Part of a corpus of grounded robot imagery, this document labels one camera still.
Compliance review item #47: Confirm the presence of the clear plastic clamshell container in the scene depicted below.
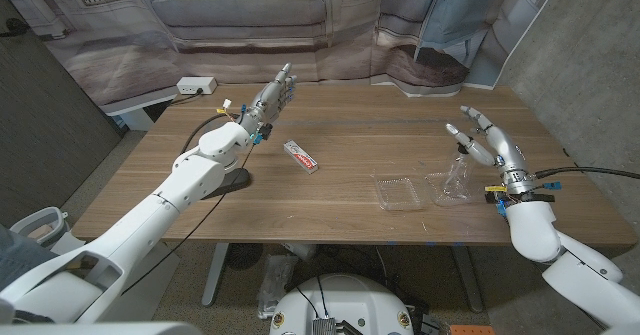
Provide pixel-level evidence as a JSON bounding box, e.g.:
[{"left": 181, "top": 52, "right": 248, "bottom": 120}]
[{"left": 370, "top": 170, "right": 484, "bottom": 212}]

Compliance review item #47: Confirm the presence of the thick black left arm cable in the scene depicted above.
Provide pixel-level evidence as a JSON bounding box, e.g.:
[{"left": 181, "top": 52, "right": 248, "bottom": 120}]
[{"left": 179, "top": 113, "right": 244, "bottom": 156}]

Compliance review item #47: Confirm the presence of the black round fan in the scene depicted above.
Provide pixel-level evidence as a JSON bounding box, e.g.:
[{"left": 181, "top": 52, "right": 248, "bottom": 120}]
[{"left": 224, "top": 243, "right": 264, "bottom": 270}]

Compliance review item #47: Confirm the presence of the clear dispenser bottle black pump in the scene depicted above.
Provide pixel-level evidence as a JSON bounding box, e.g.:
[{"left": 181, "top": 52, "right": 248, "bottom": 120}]
[{"left": 441, "top": 142, "right": 476, "bottom": 202}]

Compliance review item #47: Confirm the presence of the white shelf board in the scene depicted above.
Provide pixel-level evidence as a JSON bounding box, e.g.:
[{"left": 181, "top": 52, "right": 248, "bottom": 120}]
[{"left": 102, "top": 85, "right": 179, "bottom": 131}]

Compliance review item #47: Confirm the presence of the white plastic bin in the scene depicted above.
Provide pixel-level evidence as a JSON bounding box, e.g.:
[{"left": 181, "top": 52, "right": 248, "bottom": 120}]
[{"left": 8, "top": 206, "right": 70, "bottom": 249}]

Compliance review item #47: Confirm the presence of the white table leg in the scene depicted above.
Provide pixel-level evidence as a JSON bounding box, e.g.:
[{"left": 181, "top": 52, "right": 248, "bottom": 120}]
[{"left": 201, "top": 242, "right": 230, "bottom": 308}]

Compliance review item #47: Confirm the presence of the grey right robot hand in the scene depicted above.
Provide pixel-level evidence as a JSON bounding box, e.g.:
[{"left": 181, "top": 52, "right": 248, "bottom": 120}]
[{"left": 445, "top": 105, "right": 539, "bottom": 196}]

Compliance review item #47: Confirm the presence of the clear plastic bag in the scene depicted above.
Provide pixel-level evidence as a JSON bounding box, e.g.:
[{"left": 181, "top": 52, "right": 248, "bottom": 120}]
[{"left": 257, "top": 253, "right": 300, "bottom": 320}]

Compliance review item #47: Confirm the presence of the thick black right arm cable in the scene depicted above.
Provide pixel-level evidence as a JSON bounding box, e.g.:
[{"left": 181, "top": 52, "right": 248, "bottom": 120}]
[{"left": 534, "top": 166, "right": 640, "bottom": 181}]

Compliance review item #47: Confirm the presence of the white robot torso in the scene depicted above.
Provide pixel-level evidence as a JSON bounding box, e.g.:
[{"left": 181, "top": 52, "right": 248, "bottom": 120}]
[{"left": 268, "top": 273, "right": 415, "bottom": 335}]

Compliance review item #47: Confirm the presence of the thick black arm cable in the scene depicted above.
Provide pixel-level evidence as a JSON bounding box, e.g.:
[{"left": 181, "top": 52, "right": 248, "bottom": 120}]
[
  {"left": 534, "top": 166, "right": 640, "bottom": 181},
  {"left": 179, "top": 113, "right": 244, "bottom": 156}
]

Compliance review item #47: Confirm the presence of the black flat pad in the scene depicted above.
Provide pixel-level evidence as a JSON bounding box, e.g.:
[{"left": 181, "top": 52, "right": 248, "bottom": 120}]
[{"left": 202, "top": 167, "right": 253, "bottom": 201}]

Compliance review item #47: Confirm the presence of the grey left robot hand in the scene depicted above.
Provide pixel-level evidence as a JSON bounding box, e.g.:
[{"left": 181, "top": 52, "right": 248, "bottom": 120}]
[{"left": 239, "top": 63, "right": 298, "bottom": 136}]

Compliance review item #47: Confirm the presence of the white power strip box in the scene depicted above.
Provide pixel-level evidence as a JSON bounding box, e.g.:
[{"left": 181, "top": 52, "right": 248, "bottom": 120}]
[{"left": 176, "top": 76, "right": 219, "bottom": 96}]

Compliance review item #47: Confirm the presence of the orange box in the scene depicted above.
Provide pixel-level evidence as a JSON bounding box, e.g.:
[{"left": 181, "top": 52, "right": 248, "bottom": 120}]
[{"left": 449, "top": 324, "right": 496, "bottom": 335}]

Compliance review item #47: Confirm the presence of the white red toothpaste box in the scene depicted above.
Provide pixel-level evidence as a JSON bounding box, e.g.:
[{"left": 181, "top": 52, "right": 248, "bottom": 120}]
[{"left": 283, "top": 139, "right": 320, "bottom": 175}]

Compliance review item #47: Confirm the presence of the grey table leg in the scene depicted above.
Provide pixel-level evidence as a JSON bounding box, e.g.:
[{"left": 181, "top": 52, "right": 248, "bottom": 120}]
[{"left": 449, "top": 247, "right": 485, "bottom": 314}]

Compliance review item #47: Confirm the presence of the printed living room backdrop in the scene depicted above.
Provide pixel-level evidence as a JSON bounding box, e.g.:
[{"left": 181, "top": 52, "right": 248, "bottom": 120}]
[{"left": 0, "top": 0, "right": 566, "bottom": 116}]

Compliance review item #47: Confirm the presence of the person in blue jeans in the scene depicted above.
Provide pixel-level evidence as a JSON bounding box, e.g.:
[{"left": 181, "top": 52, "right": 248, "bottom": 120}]
[{"left": 0, "top": 222, "right": 56, "bottom": 289}]

